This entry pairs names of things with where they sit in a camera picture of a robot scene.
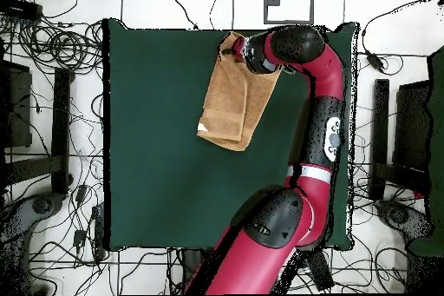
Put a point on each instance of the tan terry towel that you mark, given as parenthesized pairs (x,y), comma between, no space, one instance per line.
(229,108)

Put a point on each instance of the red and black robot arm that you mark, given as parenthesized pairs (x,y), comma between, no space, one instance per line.
(312,171)

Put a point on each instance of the dark green table cloth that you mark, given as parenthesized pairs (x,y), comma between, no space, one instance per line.
(156,136)

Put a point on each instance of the black stand beam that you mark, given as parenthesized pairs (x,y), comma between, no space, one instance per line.
(380,136)
(61,129)

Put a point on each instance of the black power adapter box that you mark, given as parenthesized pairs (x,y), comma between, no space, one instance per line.
(20,7)

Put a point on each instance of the office chair base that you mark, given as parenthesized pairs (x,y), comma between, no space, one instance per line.
(402,216)
(41,205)

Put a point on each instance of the black power strip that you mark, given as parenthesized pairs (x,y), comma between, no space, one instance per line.
(321,271)

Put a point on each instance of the black cross beam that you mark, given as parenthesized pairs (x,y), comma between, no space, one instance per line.
(31,167)

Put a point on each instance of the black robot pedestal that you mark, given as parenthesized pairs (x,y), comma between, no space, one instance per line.
(192,264)

